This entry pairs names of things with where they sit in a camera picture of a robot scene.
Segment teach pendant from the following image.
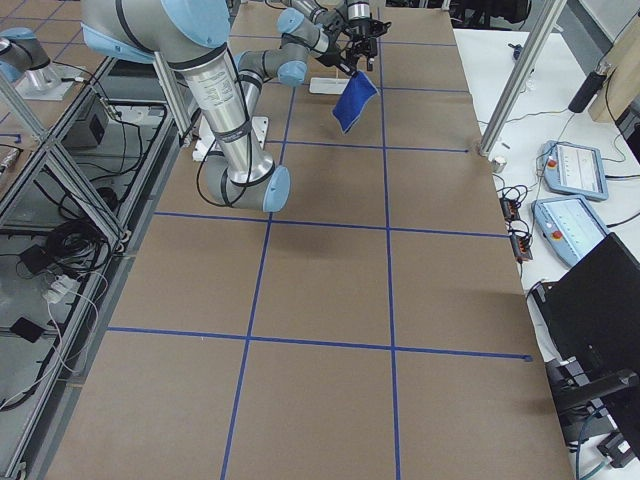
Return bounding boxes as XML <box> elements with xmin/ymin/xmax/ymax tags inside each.
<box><xmin>541</xmin><ymin>140</ymin><xmax>609</xmax><ymax>201</ymax></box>
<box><xmin>532</xmin><ymin>194</ymin><xmax>610</xmax><ymax>267</ymax></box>

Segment blue microfiber towel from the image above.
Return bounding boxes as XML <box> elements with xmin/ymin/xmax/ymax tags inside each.
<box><xmin>332</xmin><ymin>71</ymin><xmax>379</xmax><ymax>134</ymax></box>

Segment grey control box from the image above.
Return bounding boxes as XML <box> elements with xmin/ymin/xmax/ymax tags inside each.
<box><xmin>62</xmin><ymin>95</ymin><xmax>108</xmax><ymax>149</ymax></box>

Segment white wooden towel rack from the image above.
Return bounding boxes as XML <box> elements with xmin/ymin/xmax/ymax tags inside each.
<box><xmin>308</xmin><ymin>68</ymin><xmax>352</xmax><ymax>95</ymax></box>

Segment aluminium frame post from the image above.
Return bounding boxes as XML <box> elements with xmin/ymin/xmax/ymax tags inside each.
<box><xmin>478</xmin><ymin>0</ymin><xmax>567</xmax><ymax>157</ymax></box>

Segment white power strip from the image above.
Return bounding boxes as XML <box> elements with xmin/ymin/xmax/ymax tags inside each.
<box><xmin>42</xmin><ymin>275</ymin><xmax>79</xmax><ymax>304</ymax></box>

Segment far teach pendant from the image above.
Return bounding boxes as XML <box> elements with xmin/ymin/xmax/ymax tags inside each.
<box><xmin>541</xmin><ymin>140</ymin><xmax>609</xmax><ymax>201</ymax></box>

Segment black power adapter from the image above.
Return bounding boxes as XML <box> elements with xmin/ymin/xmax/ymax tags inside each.
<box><xmin>19</xmin><ymin>245</ymin><xmax>52</xmax><ymax>275</ymax></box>

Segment black laptop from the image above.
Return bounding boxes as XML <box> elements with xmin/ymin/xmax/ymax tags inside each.
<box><xmin>535</xmin><ymin>233</ymin><xmax>639</xmax><ymax>374</ymax></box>

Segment small metal cup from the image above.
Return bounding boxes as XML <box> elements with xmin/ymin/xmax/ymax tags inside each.
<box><xmin>491</xmin><ymin>156</ymin><xmax>507</xmax><ymax>173</ymax></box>

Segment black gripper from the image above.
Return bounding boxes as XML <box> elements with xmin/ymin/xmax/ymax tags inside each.
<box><xmin>344</xmin><ymin>35</ymin><xmax>378</xmax><ymax>76</ymax></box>

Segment black connector box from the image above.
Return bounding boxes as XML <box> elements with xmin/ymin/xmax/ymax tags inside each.
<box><xmin>499</xmin><ymin>197</ymin><xmax>521</xmax><ymax>223</ymax></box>
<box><xmin>509</xmin><ymin>233</ymin><xmax>533</xmax><ymax>263</ymax></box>

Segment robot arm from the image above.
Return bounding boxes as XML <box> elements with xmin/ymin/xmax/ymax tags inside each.
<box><xmin>81</xmin><ymin>0</ymin><xmax>390</xmax><ymax>213</ymax></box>
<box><xmin>1</xmin><ymin>27</ymin><xmax>74</xmax><ymax>101</ymax></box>

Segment near teach pendant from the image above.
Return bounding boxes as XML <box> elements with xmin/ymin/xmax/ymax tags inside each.
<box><xmin>532</xmin><ymin>194</ymin><xmax>610</xmax><ymax>267</ymax></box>

